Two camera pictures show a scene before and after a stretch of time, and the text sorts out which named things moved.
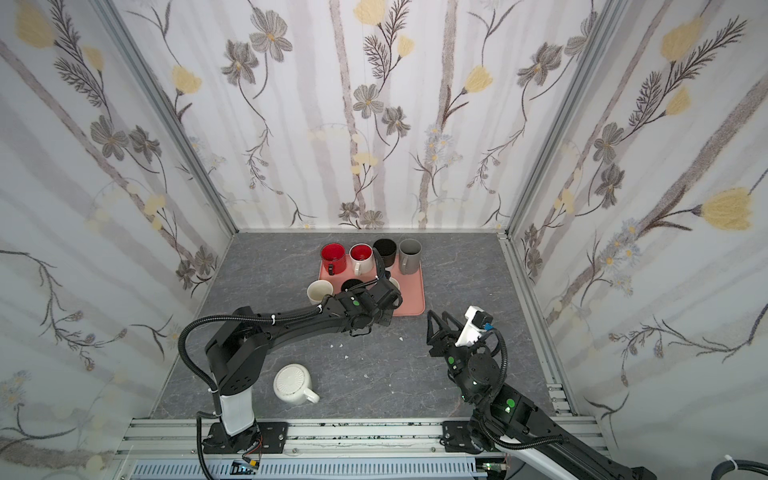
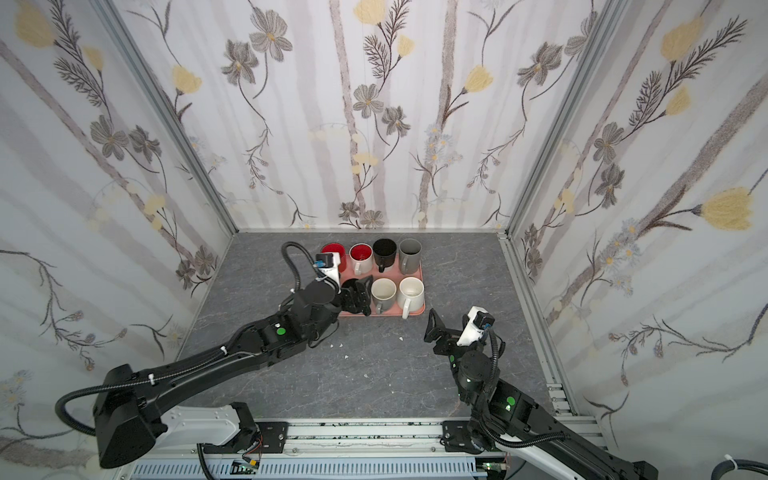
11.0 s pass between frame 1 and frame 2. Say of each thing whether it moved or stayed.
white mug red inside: stayed
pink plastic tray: stayed
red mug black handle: stayed
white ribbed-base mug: moved
